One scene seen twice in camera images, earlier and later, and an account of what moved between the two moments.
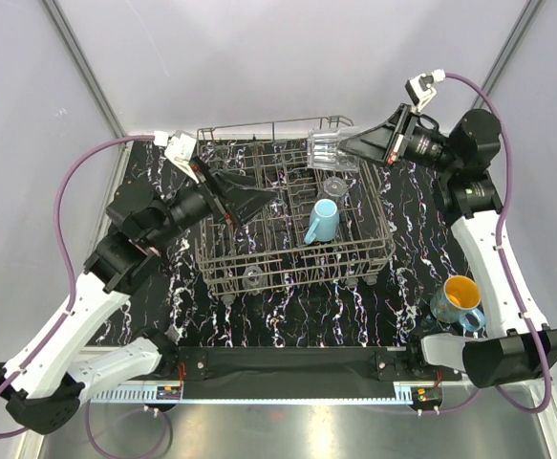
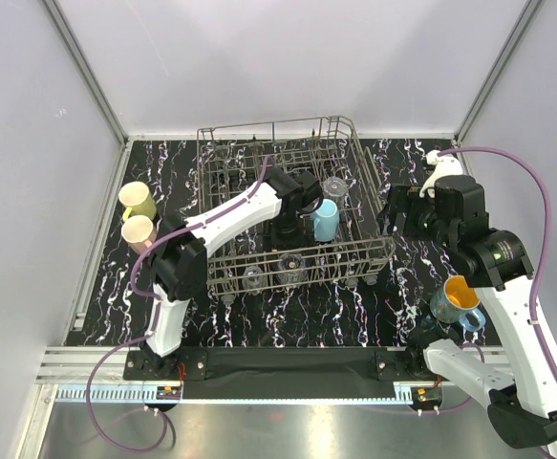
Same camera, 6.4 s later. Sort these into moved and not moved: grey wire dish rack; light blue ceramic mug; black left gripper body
Moved: black left gripper body
Not moved: grey wire dish rack; light blue ceramic mug
